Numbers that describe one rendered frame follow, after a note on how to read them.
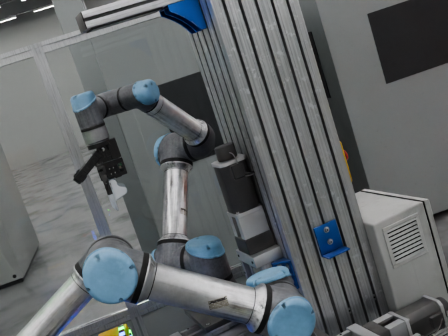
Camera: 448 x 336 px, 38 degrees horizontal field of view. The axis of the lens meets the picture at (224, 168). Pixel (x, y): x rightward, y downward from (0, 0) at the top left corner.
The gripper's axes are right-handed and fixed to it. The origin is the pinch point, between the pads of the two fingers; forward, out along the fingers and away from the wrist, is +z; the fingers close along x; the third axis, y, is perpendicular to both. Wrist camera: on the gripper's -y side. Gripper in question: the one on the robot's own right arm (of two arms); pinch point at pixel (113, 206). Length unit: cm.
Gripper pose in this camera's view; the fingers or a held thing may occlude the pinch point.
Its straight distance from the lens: 202.3
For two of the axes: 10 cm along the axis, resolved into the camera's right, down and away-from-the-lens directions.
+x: -2.1, -1.1, 9.7
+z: 3.1, 9.4, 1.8
